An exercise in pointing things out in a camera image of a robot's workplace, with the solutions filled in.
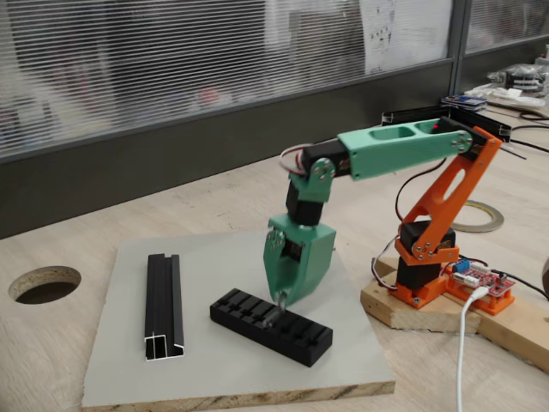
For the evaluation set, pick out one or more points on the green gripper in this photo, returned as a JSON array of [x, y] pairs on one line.
[[310, 253]]

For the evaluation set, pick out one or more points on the small metal bracket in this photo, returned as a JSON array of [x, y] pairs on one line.
[[281, 302]]

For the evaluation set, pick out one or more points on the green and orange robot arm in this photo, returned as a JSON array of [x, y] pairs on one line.
[[399, 150]]

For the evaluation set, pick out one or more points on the black slotted holder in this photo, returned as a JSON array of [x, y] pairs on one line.
[[257, 339]]

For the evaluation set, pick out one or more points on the grey chipboard panel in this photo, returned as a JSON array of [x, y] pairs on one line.
[[214, 257]]

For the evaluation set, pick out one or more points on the short black aluminium profile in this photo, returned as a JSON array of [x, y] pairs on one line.
[[163, 300]]

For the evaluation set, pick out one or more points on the pale wooden base block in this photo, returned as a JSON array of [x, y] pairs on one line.
[[429, 319]]

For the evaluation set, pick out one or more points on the grey tape roll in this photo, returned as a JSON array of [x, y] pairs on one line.
[[476, 229]]

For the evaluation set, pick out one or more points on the long black aluminium profile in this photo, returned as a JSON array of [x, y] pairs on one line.
[[412, 115], [504, 131]]

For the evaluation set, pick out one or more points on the red controller board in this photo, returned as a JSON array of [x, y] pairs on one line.
[[499, 285]]

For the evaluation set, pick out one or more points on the wooden base plank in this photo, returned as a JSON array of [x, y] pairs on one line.
[[523, 335]]

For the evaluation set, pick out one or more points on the blue card stack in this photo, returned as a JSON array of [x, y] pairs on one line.
[[463, 102]]

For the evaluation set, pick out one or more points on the thin white black rod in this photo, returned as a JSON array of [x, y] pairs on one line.
[[512, 150]]

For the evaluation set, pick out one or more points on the dark grey round object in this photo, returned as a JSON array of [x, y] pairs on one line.
[[546, 276]]

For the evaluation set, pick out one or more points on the printed paper sheet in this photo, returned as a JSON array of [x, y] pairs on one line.
[[407, 34]]

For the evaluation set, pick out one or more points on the white plastic clutter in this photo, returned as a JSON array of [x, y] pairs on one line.
[[514, 95]]

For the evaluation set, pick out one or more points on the black and white device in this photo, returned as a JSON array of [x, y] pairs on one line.
[[521, 79]]

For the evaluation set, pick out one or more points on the orange controller board mount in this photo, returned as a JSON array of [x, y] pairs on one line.
[[493, 305]]

